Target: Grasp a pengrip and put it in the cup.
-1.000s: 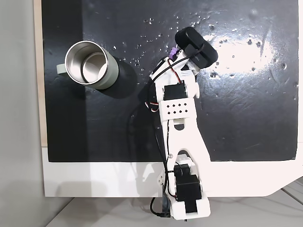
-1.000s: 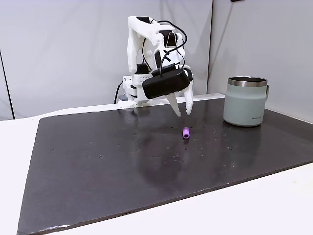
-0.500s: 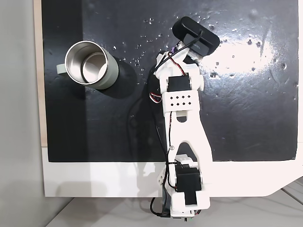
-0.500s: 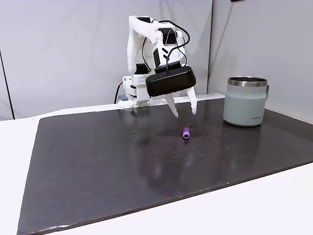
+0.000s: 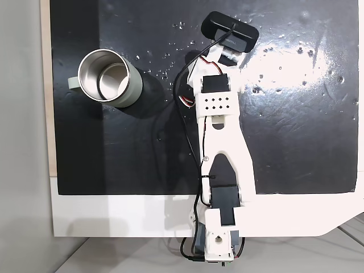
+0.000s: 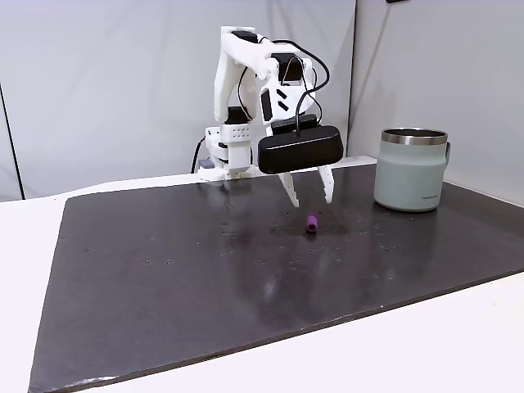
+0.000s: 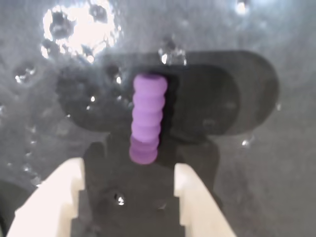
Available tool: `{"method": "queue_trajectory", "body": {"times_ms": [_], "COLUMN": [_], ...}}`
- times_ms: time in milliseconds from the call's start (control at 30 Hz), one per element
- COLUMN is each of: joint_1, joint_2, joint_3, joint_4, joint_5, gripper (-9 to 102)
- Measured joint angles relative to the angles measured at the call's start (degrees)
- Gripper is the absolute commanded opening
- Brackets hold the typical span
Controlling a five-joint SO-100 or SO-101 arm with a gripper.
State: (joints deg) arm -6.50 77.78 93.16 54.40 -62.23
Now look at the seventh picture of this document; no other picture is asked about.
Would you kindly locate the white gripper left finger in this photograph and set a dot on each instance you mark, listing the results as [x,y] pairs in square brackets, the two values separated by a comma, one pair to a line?
[56,197]

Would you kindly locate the purple ribbed pen grip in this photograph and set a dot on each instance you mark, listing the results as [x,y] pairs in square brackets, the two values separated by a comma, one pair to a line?
[147,116]

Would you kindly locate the black table mat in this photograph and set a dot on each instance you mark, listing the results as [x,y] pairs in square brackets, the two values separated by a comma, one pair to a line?
[271,177]

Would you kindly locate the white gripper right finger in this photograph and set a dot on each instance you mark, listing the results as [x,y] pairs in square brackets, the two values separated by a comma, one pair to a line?
[200,207]

